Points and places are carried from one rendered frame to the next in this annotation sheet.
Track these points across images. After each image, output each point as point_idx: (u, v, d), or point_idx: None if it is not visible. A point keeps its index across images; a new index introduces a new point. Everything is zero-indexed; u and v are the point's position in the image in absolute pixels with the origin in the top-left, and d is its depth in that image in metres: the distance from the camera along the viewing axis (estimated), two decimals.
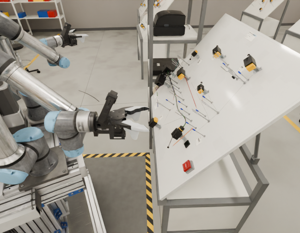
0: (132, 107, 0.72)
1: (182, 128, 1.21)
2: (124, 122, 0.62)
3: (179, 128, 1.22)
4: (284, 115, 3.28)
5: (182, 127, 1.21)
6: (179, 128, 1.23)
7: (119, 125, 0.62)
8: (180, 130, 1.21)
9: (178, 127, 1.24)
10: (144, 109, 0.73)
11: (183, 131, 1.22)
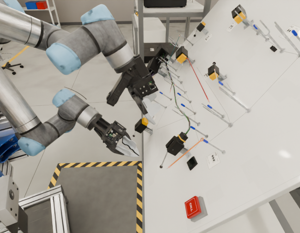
0: (142, 112, 0.61)
1: (185, 137, 0.72)
2: None
3: (180, 137, 0.73)
4: None
5: (185, 135, 0.72)
6: (179, 136, 0.74)
7: None
8: (180, 140, 0.72)
9: (178, 135, 0.74)
10: (151, 119, 0.63)
11: (185, 142, 0.73)
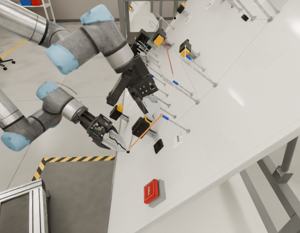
0: (142, 111, 0.62)
1: None
2: None
3: (145, 118, 0.66)
4: None
5: None
6: (145, 117, 0.67)
7: None
8: (145, 121, 0.66)
9: (144, 115, 0.68)
10: None
11: (151, 123, 0.66)
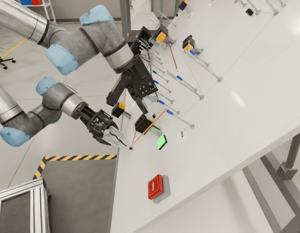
0: (142, 111, 0.62)
1: None
2: None
3: (146, 116, 0.66)
4: None
5: None
6: None
7: None
8: None
9: None
10: None
11: (152, 121, 0.66)
